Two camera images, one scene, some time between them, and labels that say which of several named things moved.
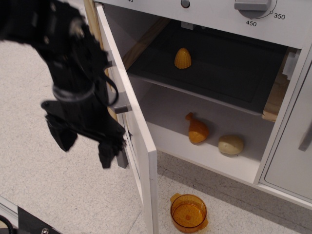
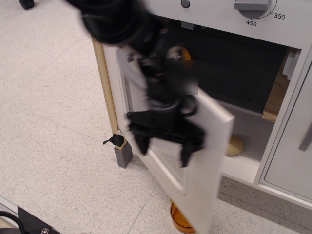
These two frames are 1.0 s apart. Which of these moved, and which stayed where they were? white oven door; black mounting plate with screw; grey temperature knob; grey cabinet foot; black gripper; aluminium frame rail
Moved: white oven door; black gripper
Stayed: black mounting plate with screw; grey cabinet foot; aluminium frame rail; grey temperature knob
